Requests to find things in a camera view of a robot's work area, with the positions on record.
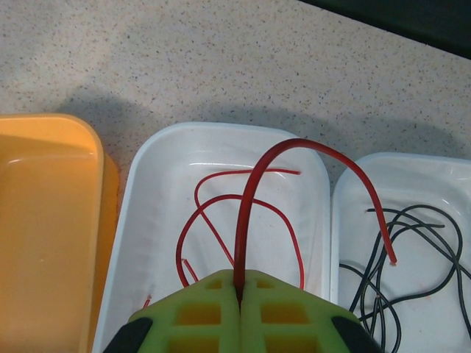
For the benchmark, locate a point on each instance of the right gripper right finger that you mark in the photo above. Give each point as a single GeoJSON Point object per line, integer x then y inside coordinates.
{"type": "Point", "coordinates": [294, 320]}

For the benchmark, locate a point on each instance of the orange plastic tray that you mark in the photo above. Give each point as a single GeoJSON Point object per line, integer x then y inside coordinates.
{"type": "Point", "coordinates": [48, 228]}

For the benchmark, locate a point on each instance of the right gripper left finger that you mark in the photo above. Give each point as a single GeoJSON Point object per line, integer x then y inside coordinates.
{"type": "Point", "coordinates": [206, 316]}

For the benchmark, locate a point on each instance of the white plastic tray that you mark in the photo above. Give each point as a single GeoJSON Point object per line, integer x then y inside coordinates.
{"type": "Point", "coordinates": [154, 206]}
{"type": "Point", "coordinates": [423, 176]}

